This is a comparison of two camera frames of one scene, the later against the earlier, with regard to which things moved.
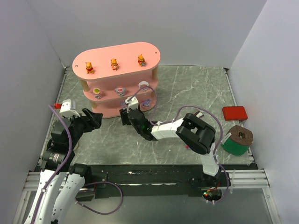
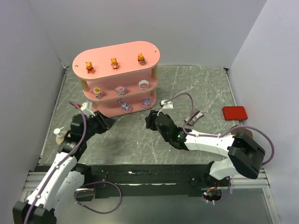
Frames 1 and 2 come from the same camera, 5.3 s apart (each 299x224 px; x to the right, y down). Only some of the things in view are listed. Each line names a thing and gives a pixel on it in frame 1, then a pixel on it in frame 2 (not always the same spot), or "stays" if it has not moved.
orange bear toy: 114,64 stays
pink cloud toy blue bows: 120,91 stays
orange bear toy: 89,68 stays
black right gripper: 129,115 -> 151,119
